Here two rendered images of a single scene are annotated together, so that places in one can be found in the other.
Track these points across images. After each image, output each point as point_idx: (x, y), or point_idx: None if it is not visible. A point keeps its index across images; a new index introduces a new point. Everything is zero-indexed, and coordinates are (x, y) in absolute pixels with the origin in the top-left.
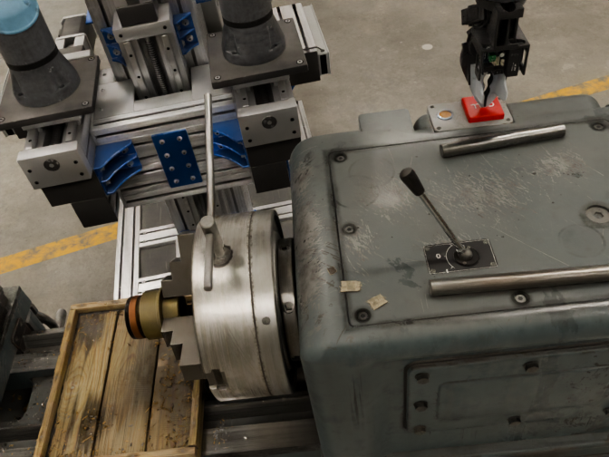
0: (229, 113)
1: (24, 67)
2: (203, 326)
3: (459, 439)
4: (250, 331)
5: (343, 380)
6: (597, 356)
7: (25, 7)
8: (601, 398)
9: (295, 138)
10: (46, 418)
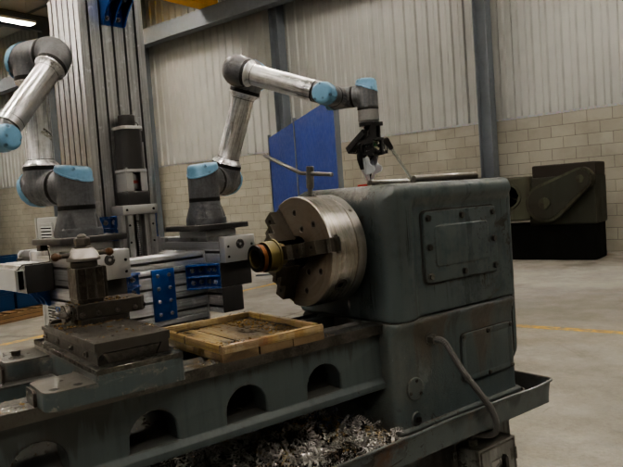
0: (199, 258)
1: (82, 207)
2: (324, 212)
3: (446, 298)
4: (345, 214)
5: (402, 210)
6: (479, 211)
7: (91, 170)
8: (489, 252)
9: (247, 265)
10: (205, 340)
